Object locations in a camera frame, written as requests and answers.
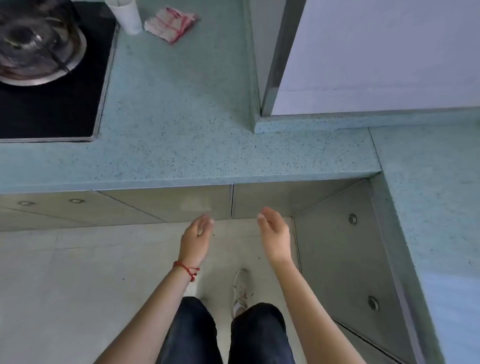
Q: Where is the person's right hand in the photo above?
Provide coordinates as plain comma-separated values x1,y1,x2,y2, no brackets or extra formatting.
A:
257,206,292,265

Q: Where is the person's left hand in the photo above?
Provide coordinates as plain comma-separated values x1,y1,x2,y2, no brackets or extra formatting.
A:
178,214,215,268

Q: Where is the person's right forearm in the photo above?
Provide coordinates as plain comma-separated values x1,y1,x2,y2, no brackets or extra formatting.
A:
271,259,366,364

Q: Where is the person's left forearm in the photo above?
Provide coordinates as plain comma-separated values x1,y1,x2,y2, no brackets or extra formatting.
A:
94,261,203,364

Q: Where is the grey cabinet door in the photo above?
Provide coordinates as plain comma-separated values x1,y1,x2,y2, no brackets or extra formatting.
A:
292,178,417,364
231,178,364,219
0,190,166,232
97,184,233,223

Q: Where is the person's white right shoe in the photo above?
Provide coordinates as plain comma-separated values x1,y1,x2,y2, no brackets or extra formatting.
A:
231,268,251,320

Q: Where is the person's left leg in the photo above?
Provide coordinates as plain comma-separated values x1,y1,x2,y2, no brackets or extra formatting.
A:
155,296,224,364

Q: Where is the person's leg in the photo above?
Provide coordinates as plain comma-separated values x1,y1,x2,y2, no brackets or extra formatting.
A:
229,302,296,364
155,296,224,364

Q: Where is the person's right leg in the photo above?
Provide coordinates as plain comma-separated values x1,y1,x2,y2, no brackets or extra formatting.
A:
229,302,296,364

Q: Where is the black cooktop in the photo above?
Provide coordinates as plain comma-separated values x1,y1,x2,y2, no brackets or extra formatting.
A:
0,2,120,142

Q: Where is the red and white folded cloth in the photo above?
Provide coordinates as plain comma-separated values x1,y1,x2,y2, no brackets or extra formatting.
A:
144,7,200,44

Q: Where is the white paper cup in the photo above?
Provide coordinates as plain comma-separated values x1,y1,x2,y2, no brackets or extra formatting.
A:
104,0,143,36

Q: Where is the steel pot with glass lid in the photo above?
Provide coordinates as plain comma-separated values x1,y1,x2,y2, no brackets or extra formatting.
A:
0,0,88,87

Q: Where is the red string bracelet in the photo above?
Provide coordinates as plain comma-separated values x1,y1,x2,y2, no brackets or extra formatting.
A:
173,261,200,282

